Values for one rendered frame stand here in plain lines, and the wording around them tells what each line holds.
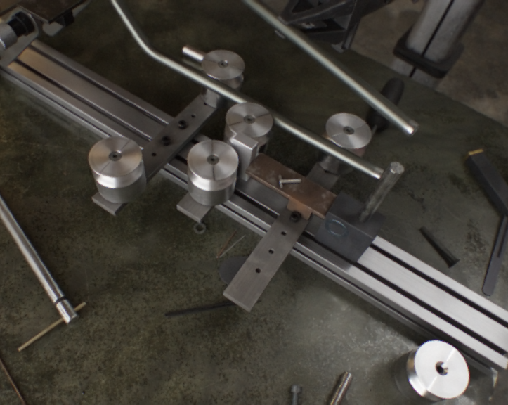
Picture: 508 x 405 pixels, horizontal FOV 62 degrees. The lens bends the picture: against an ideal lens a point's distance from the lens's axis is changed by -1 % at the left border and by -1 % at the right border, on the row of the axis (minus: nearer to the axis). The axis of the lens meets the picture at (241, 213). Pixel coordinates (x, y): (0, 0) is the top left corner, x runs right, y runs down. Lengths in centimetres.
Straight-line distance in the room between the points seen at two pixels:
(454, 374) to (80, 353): 34
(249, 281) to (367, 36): 206
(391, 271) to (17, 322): 38
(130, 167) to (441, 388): 34
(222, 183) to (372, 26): 211
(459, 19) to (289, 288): 71
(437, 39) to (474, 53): 155
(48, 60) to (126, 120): 15
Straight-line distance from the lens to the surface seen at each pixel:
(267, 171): 44
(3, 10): 49
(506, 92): 245
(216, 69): 51
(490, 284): 56
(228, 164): 42
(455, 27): 102
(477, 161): 64
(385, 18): 256
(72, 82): 60
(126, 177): 43
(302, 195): 43
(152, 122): 53
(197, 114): 52
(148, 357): 43
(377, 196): 38
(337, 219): 41
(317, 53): 46
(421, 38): 105
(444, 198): 59
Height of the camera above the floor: 130
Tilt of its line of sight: 59 degrees down
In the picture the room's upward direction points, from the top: 11 degrees clockwise
